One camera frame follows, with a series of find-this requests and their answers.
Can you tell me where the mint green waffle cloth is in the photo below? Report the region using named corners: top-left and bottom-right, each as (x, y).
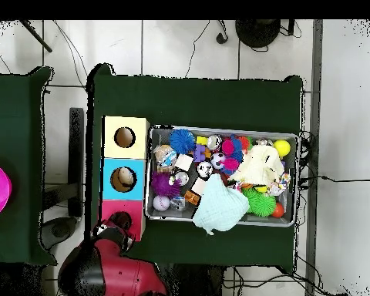
top-left (191, 173), bottom-right (251, 236)

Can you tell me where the wooden box with three holes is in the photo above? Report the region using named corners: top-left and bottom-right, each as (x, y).
top-left (96, 115), bottom-right (151, 243)

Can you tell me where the purple spiky monster toy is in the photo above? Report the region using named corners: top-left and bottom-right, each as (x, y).
top-left (150, 171), bottom-right (183, 199)

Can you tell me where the grey round stand foot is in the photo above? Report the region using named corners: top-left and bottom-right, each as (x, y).
top-left (41, 217), bottom-right (79, 251)

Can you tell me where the crushed clear plastic bottle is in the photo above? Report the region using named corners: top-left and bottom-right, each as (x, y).
top-left (152, 144), bottom-right (177, 170)

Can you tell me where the black upright stand bar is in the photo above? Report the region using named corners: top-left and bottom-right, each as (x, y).
top-left (67, 107), bottom-right (85, 217)

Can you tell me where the blue spiky rubber ball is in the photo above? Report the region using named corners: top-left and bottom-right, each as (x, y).
top-left (168, 128), bottom-right (197, 155)

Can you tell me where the cream waffle cloth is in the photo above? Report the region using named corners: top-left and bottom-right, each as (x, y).
top-left (227, 143), bottom-right (285, 187)

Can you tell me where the orange smooth ball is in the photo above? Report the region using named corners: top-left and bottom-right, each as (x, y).
top-left (271, 202), bottom-right (285, 219)

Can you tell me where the yellow smooth ball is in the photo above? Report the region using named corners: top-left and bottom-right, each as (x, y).
top-left (272, 139), bottom-right (291, 158)

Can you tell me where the black slanted rod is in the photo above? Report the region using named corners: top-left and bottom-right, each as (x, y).
top-left (19, 19), bottom-right (53, 53)

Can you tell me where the black round stand base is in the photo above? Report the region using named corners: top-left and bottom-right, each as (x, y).
top-left (234, 19), bottom-right (281, 49)

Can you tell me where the silver wire mesh bin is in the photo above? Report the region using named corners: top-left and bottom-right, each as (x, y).
top-left (143, 124), bottom-right (301, 229)

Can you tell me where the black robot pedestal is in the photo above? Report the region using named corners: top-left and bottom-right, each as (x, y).
top-left (160, 263), bottom-right (226, 296)

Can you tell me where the black cable with plug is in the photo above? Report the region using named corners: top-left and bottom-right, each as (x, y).
top-left (298, 174), bottom-right (370, 183)

